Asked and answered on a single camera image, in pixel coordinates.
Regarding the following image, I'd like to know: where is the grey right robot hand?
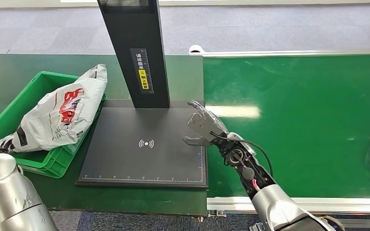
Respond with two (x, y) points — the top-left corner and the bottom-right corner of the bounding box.
(182, 101), (224, 148)

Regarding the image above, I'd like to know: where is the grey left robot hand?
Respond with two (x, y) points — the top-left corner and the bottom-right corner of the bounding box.
(0, 138), (16, 154)

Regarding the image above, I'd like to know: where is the white SF courier bag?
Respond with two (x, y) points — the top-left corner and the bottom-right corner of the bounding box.
(0, 64), (108, 154)

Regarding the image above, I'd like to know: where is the green conveyor belt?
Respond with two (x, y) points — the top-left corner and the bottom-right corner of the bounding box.
(203, 54), (370, 200)

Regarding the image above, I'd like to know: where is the grey machinery under conveyor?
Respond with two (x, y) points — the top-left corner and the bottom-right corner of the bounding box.
(250, 215), (346, 231)

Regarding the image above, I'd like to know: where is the green plastic crate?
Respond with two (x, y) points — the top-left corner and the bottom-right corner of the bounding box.
(0, 70), (107, 180)

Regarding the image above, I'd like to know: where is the dark green table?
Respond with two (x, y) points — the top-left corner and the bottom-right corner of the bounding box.
(0, 53), (209, 218)

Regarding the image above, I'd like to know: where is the black scanner column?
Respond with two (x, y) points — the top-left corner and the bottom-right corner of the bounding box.
(97, 0), (171, 109)

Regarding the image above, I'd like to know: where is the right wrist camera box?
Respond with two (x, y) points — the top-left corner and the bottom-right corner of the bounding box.
(186, 112), (229, 144)

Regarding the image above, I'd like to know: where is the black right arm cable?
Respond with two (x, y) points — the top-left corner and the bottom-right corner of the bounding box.
(210, 131), (274, 179)

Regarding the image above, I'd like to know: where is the black scanner base plate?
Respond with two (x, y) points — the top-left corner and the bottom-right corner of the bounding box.
(75, 99), (209, 189)

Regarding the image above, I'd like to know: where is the thin aluminium conveyor side rail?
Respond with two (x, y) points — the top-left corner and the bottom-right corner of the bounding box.
(188, 48), (370, 58)

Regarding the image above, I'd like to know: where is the metal conveyor clamp bracket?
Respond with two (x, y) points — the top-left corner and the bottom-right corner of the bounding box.
(206, 210), (227, 219)

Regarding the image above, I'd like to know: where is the wide aluminium conveyor side rail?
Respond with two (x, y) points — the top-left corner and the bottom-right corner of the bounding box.
(206, 196), (370, 218)

